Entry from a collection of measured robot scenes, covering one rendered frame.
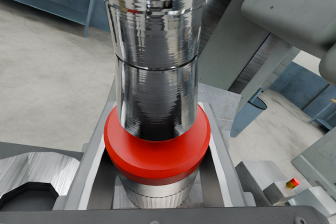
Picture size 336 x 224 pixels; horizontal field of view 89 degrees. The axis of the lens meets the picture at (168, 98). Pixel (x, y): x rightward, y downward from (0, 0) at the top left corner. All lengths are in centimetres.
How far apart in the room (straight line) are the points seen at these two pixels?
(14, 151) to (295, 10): 38
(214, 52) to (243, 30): 10
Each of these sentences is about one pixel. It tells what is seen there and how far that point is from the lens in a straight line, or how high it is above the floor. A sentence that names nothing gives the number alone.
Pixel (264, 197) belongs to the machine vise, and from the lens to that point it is 53.
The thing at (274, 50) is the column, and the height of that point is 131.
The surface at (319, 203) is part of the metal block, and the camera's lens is 52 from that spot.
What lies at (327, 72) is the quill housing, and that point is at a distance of 31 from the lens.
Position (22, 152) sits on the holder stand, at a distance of 21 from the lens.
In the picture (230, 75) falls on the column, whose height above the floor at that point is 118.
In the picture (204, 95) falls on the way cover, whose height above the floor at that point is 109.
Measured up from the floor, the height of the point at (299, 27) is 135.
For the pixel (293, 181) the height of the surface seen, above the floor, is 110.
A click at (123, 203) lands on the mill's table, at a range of 40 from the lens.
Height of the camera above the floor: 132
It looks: 29 degrees down
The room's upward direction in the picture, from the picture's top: 28 degrees clockwise
